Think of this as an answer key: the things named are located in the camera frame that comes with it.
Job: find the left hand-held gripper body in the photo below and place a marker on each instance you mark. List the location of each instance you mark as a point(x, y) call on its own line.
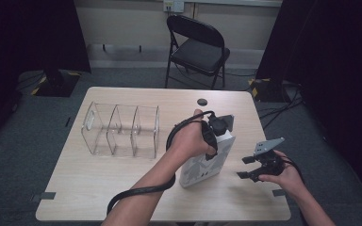
point(221, 124)

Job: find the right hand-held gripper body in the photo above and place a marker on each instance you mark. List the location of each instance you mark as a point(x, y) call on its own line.
point(268, 157)

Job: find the white box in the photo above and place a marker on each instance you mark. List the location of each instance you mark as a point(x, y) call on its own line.
point(201, 171)

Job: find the clear acrylic book rack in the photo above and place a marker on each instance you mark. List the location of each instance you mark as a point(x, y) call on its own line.
point(135, 132)

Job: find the person's left hand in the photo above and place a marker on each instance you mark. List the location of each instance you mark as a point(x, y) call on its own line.
point(188, 141)

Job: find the person's right hand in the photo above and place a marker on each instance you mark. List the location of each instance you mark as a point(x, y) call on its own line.
point(284, 179)

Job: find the black round table grommet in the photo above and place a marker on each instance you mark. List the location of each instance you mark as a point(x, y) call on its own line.
point(202, 102)

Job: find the grey tape strip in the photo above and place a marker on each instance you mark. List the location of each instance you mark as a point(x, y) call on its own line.
point(44, 196)
point(279, 193)

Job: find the black stand base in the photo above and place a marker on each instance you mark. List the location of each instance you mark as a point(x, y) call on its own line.
point(56, 84)
point(265, 91)

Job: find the black folding chair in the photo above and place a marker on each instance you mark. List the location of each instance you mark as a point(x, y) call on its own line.
point(198, 53)

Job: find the black curtain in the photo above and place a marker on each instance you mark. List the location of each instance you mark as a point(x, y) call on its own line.
point(336, 78)
point(28, 37)

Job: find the black floor tape piece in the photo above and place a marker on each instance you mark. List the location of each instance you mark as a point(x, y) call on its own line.
point(67, 121)

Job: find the white wall socket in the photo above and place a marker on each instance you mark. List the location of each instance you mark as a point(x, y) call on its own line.
point(173, 5)

